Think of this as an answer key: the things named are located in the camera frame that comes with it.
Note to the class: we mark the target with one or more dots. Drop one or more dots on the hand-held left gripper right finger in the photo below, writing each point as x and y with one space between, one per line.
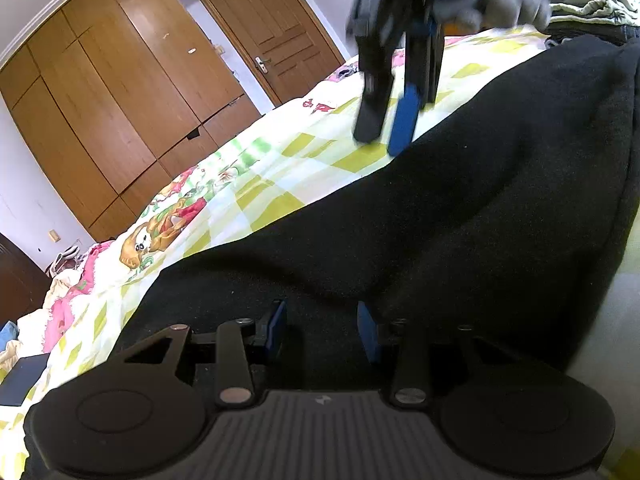
369 332

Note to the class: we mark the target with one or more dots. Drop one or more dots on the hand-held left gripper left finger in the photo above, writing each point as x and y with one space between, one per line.
275 330

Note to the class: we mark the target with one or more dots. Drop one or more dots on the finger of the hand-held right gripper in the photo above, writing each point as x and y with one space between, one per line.
372 110
405 120

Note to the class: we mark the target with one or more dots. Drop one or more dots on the black pants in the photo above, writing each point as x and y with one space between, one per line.
400 210

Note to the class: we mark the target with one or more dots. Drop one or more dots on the brown wooden door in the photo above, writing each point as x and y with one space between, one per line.
270 20

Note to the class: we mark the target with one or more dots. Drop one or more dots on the cartoon printed quilt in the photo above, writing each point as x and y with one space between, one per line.
165 220

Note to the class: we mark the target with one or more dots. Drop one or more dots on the dark folded garment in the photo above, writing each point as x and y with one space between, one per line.
585 32

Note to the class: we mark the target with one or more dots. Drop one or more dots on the folded clothes pile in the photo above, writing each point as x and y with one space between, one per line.
595 5

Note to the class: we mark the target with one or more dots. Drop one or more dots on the pile of clothes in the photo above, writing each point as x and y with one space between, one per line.
70 260

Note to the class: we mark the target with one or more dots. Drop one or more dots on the dark blue flat box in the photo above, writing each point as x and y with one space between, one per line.
22 377

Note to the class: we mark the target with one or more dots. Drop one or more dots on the dark wooden headboard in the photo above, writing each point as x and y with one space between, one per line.
20 280

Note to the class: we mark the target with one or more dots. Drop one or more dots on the blue pillow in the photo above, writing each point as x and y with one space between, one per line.
7 331

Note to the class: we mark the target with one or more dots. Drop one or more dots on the brown wooden wardrobe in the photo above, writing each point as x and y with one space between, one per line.
100 85

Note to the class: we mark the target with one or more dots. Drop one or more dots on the beige wall socket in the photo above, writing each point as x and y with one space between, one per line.
54 235

